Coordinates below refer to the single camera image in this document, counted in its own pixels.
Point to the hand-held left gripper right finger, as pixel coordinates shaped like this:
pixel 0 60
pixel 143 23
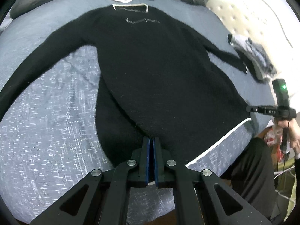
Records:
pixel 155 164

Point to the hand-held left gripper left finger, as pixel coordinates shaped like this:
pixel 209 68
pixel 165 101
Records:
pixel 147 164

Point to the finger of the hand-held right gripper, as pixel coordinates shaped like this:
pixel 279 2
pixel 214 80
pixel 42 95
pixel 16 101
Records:
pixel 252 109

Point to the black sweater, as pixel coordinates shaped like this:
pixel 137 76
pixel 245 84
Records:
pixel 152 63

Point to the pile of folded clothes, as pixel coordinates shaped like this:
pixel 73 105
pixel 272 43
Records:
pixel 255 51

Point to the person's right hand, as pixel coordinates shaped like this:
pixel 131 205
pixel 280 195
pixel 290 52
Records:
pixel 294 136

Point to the person's leg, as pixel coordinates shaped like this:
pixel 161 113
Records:
pixel 253 168

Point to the cream tufted headboard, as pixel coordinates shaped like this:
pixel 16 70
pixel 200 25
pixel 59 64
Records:
pixel 257 16

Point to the bed with blue sheet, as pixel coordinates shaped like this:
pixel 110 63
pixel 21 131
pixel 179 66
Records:
pixel 58 121

